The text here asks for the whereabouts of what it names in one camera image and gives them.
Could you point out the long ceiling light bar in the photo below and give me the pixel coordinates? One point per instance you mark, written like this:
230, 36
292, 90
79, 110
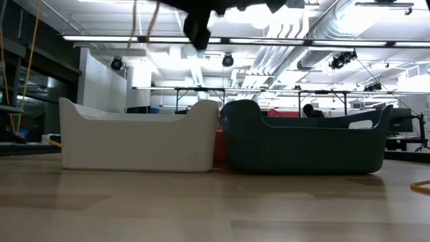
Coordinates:
268, 41

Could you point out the red background cloth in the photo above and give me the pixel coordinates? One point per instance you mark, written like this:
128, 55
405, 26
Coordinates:
282, 113

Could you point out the black workbench frame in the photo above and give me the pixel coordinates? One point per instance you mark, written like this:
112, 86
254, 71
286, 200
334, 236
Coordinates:
201, 89
322, 91

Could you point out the black ceiling lamp cluster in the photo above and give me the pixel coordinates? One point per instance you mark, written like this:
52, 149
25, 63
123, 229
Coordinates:
341, 60

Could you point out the teal plastic basket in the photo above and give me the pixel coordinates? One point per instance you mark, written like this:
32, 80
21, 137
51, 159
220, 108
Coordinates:
302, 151

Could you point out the white plastic basket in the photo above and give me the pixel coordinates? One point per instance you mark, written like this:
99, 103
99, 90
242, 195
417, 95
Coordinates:
134, 144

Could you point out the yellow rubber band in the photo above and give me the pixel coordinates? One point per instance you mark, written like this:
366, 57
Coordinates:
413, 186
133, 20

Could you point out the black ceiling track fixture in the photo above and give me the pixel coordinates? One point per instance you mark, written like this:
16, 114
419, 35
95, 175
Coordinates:
383, 4

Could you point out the person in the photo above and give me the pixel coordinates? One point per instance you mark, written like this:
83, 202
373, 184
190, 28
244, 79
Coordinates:
312, 111

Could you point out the black background monitor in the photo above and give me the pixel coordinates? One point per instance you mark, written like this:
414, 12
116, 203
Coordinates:
401, 121

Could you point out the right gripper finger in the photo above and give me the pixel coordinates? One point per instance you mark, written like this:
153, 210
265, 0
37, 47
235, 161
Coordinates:
176, 2

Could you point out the orange plastic basket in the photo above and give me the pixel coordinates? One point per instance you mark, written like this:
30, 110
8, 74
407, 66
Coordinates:
220, 148

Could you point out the black ceiling spot lamp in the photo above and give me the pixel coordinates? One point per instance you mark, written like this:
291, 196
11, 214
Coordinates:
227, 61
116, 64

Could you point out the small black ceiling lamp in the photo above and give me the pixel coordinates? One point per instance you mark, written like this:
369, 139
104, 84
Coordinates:
373, 87

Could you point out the silver ventilation duct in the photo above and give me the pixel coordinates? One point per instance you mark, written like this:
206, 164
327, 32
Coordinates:
336, 23

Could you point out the black monitor stand pole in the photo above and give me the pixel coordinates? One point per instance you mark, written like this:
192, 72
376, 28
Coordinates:
421, 131

